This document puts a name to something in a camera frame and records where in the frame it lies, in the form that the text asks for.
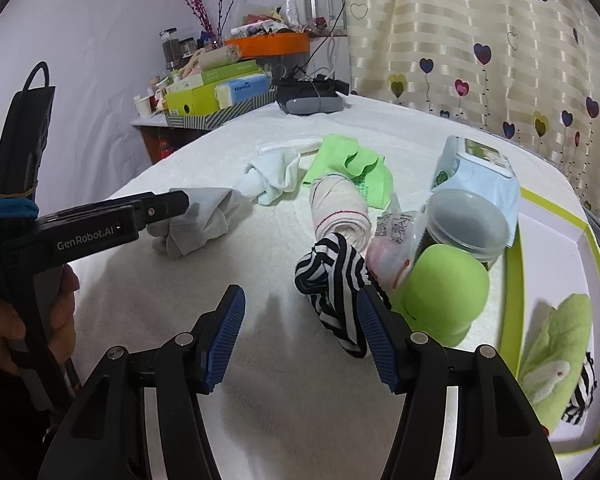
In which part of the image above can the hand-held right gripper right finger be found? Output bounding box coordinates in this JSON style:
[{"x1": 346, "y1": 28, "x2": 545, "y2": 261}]
[{"x1": 356, "y1": 285, "x2": 563, "y2": 480}]

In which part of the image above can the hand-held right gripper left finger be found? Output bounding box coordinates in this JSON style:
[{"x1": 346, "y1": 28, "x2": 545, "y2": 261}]
[{"x1": 40, "y1": 284, "x2": 246, "y2": 480}]

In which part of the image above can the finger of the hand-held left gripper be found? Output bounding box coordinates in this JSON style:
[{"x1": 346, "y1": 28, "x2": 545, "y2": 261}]
[{"x1": 130, "y1": 188, "x2": 191, "y2": 235}]

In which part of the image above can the grey sock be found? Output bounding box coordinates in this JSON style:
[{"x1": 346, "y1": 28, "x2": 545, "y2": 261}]
[{"x1": 147, "y1": 187, "x2": 238, "y2": 261}]

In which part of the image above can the black white striped sock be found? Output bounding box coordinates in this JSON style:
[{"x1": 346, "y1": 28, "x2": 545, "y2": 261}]
[
  {"x1": 294, "y1": 232, "x2": 381, "y2": 359},
  {"x1": 562, "y1": 352, "x2": 599, "y2": 426}
]

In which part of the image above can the green cloth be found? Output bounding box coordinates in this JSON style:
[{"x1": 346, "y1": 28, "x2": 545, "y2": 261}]
[{"x1": 302, "y1": 134, "x2": 386, "y2": 186}]

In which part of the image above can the green-edged white box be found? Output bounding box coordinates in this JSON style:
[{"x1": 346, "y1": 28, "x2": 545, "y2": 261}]
[{"x1": 499, "y1": 185, "x2": 600, "y2": 453}]

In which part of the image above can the person's left hand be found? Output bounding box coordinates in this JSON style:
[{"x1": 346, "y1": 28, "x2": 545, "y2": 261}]
[{"x1": 0, "y1": 264, "x2": 81, "y2": 376}]

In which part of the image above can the wooden side table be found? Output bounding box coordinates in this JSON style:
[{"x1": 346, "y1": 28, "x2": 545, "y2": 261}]
[{"x1": 130, "y1": 110, "x2": 212, "y2": 166}]

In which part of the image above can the green round cup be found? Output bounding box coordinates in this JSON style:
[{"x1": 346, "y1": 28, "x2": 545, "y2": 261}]
[{"x1": 390, "y1": 245, "x2": 491, "y2": 348}]

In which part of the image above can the clear pink plastic bag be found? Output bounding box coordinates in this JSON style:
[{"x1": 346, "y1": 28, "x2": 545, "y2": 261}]
[{"x1": 367, "y1": 209, "x2": 427, "y2": 292}]

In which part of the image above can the grey patterned tray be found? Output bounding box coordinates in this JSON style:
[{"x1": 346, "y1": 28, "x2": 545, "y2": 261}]
[{"x1": 165, "y1": 92, "x2": 279, "y2": 132}]

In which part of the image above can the lime green box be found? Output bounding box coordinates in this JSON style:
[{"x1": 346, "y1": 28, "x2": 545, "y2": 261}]
[{"x1": 164, "y1": 80, "x2": 277, "y2": 117}]

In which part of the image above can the folded white cloth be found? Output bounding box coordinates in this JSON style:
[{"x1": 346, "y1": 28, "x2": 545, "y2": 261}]
[{"x1": 256, "y1": 139, "x2": 326, "y2": 159}]

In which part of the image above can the rolled white red-striped towel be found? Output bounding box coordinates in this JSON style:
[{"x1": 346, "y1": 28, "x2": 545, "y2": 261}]
[{"x1": 307, "y1": 172, "x2": 373, "y2": 253}]

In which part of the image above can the blue tissue pack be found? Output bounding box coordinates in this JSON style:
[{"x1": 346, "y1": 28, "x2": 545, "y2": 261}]
[{"x1": 215, "y1": 74, "x2": 271, "y2": 108}]

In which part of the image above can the flat green box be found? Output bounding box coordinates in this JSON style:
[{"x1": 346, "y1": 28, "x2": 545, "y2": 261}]
[{"x1": 180, "y1": 60, "x2": 263, "y2": 92}]

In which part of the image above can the clear plastic jar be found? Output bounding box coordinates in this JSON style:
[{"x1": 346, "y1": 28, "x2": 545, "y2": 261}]
[{"x1": 422, "y1": 187, "x2": 511, "y2": 267}]

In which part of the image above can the tall dark glass jar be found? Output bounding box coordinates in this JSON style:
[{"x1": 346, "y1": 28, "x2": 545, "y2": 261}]
[{"x1": 160, "y1": 29, "x2": 181, "y2": 73}]

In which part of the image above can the rolled beige towel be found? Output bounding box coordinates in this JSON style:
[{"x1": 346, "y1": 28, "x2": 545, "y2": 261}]
[{"x1": 197, "y1": 45, "x2": 243, "y2": 72}]

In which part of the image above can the black grey headset device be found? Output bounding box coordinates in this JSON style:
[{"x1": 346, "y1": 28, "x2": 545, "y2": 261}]
[{"x1": 275, "y1": 76, "x2": 351, "y2": 117}]

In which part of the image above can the green rabbit towel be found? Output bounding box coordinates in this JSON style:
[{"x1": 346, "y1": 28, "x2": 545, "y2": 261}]
[{"x1": 517, "y1": 294, "x2": 593, "y2": 433}]

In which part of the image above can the orange tray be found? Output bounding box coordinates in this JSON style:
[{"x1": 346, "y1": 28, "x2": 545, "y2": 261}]
[{"x1": 224, "y1": 32, "x2": 311, "y2": 60}]

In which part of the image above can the light blue wet wipes pack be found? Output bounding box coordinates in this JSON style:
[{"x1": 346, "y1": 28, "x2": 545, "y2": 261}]
[{"x1": 430, "y1": 135, "x2": 522, "y2": 243}]

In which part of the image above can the pile of small packets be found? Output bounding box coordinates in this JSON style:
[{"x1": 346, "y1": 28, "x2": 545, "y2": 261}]
[{"x1": 230, "y1": 7, "x2": 311, "y2": 41}]

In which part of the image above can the heart print curtain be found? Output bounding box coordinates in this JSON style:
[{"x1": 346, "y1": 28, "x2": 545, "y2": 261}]
[{"x1": 340, "y1": 0, "x2": 600, "y2": 241}]

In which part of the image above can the white cable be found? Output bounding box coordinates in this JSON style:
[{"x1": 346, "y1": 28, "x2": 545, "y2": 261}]
[{"x1": 307, "y1": 34, "x2": 344, "y2": 82}]

